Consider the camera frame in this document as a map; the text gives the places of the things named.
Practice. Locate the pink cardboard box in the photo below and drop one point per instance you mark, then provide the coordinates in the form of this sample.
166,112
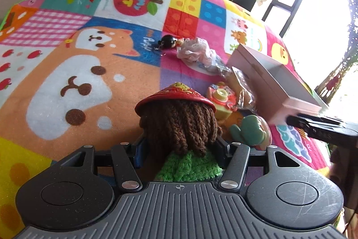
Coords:
265,79

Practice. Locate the colourful printed blanket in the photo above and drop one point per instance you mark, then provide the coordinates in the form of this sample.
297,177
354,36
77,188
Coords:
56,59

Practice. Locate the pink camera toy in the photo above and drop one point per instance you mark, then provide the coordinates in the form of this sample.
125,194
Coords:
221,99

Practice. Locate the tall green potted plant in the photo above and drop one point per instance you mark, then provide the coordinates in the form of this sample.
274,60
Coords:
348,65

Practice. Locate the black window frame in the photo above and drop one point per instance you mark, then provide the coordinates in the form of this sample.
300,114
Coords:
293,3

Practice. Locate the crochet doll with red hat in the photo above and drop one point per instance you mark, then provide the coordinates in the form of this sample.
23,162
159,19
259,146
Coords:
179,127

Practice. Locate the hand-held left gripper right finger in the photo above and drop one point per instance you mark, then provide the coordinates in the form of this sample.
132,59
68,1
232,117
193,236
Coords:
223,156

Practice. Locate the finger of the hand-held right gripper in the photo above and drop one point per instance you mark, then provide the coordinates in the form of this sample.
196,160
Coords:
321,118
321,132

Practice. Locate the pink fluffy toy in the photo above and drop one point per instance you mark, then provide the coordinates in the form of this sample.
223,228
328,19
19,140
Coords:
193,52

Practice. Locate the green cactus toy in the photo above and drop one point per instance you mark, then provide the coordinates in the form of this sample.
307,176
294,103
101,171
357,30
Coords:
251,129

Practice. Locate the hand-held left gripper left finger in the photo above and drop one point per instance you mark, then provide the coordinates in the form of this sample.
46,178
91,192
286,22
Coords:
136,157

